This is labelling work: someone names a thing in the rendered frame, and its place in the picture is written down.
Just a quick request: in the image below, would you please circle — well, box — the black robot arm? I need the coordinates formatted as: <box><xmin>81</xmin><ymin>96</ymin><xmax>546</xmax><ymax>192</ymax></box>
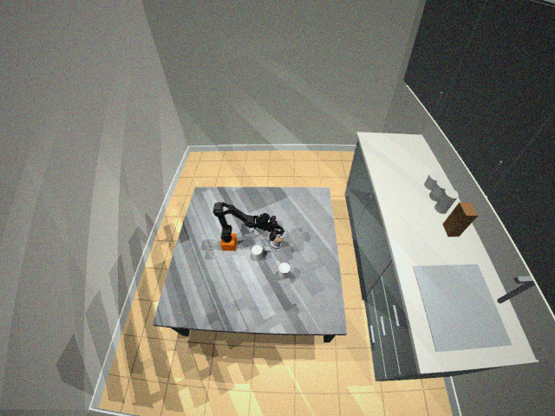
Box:
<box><xmin>213</xmin><ymin>202</ymin><xmax>278</xmax><ymax>244</ymax></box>

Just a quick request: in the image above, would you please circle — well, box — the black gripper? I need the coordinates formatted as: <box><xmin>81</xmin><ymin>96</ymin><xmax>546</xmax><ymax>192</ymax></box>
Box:
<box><xmin>264</xmin><ymin>216</ymin><xmax>283</xmax><ymax>242</ymax></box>

